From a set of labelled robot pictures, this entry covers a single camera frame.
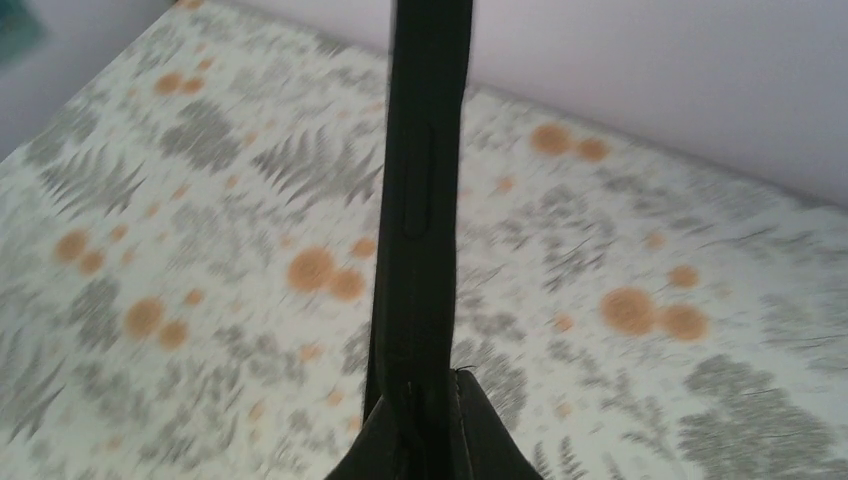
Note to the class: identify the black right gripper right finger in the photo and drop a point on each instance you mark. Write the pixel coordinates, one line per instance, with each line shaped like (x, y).
(482, 448)

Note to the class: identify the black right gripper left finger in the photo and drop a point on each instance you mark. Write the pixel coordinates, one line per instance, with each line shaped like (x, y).
(379, 451)

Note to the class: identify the black phone case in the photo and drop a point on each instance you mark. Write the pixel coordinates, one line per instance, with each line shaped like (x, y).
(415, 283)

